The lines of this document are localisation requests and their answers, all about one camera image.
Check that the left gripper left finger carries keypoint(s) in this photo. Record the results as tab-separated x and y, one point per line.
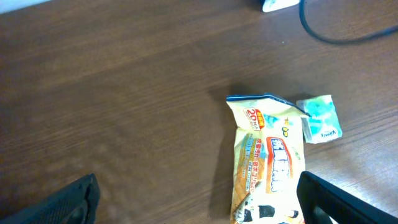
76	203

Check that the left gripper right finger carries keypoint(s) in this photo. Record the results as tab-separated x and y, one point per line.
323	202

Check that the teal tissue pack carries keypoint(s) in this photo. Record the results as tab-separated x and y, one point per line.
322	124

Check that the large cream wet-wipes packet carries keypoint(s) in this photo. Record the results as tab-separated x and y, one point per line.
268	159

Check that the white barcode scanner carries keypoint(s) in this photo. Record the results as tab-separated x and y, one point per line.
274	5

